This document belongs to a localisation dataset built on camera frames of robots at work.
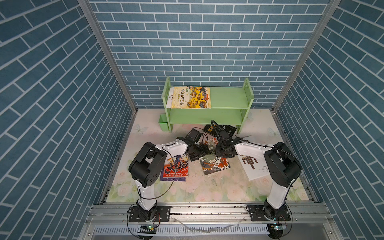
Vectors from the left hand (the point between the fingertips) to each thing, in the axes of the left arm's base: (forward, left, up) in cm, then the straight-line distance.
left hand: (207, 155), depth 92 cm
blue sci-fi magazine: (+23, +22, +25) cm, 40 cm away
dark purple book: (-14, +26, -2) cm, 30 cm away
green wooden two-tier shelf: (+18, -12, +25) cm, 33 cm away
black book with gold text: (+21, -6, -1) cm, 22 cm away
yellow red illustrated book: (+25, +10, +25) cm, 37 cm away
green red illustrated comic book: (-4, -3, -3) cm, 6 cm away
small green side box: (+24, +30, +3) cm, 39 cm away
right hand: (+3, -6, -2) cm, 7 cm away
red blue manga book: (-7, +18, 0) cm, 19 cm away
